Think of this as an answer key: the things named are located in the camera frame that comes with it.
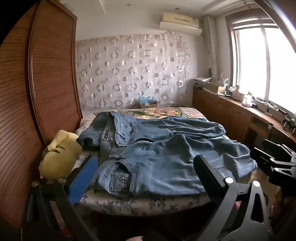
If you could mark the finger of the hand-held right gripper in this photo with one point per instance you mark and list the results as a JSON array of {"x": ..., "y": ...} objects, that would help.
[
  {"x": 277, "y": 148},
  {"x": 266, "y": 160}
]

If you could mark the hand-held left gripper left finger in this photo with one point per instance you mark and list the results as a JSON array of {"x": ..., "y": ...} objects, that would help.
[{"x": 84, "y": 177}]

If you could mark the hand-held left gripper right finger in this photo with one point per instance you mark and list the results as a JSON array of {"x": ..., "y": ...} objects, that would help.
[{"x": 206, "y": 170}]

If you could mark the blue denim pants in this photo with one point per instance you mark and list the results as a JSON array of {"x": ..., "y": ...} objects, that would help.
[{"x": 161, "y": 157}]

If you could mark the yellow plush toy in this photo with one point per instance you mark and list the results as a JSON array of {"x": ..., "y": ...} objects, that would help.
[{"x": 60, "y": 157}]

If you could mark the bed with floral sheet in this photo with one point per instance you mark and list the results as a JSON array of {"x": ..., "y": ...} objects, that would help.
[{"x": 129, "y": 204}]

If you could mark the wooden low cabinet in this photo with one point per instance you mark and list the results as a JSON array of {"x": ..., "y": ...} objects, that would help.
[{"x": 226, "y": 113}]

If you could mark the colourful floral blanket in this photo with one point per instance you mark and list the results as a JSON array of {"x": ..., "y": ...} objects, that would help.
[{"x": 159, "y": 113}]

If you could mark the small cardboard box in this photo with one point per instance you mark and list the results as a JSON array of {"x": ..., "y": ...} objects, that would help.
[{"x": 215, "y": 87}]

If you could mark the cardboard box with blue cloth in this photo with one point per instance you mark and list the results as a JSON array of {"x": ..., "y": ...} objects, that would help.
[{"x": 148, "y": 102}]

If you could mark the window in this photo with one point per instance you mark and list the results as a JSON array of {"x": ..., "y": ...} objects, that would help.
[{"x": 252, "y": 58}]

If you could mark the wooden slatted wardrobe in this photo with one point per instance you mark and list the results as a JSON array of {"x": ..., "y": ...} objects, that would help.
[{"x": 50, "y": 69}]

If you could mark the sheer curtain with circles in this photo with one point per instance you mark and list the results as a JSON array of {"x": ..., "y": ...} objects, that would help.
[{"x": 129, "y": 69}]

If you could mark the white wall pipes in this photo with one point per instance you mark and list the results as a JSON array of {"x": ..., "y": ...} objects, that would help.
[{"x": 211, "y": 46}]

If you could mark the beige wall air conditioner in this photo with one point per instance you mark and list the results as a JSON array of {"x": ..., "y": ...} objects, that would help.
[{"x": 180, "y": 22}]

